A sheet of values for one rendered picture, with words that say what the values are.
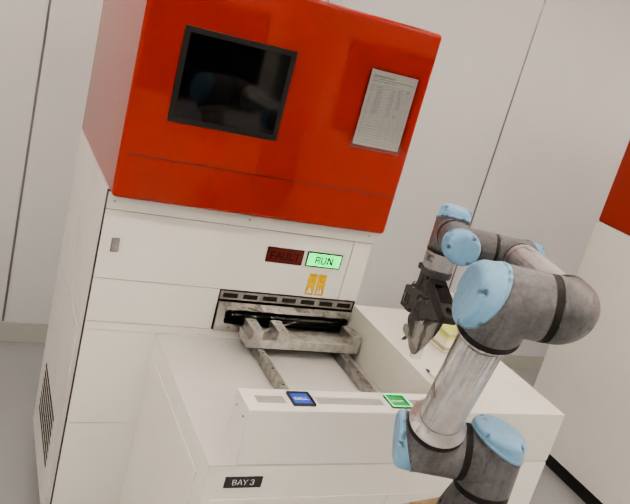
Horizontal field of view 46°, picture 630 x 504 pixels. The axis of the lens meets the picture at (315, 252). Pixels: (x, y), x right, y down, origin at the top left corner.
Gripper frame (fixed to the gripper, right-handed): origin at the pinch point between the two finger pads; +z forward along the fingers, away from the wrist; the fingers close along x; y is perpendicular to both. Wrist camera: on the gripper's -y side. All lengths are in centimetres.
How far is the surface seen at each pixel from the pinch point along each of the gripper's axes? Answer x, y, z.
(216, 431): 41, 9, 29
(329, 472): 15.9, -4.0, 31.0
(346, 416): 15.9, -4.0, 15.8
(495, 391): -34.5, 7.0, 14.1
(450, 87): -124, 207, -51
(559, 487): -171, 87, 111
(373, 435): 7.1, -4.0, 20.8
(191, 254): 40, 59, 3
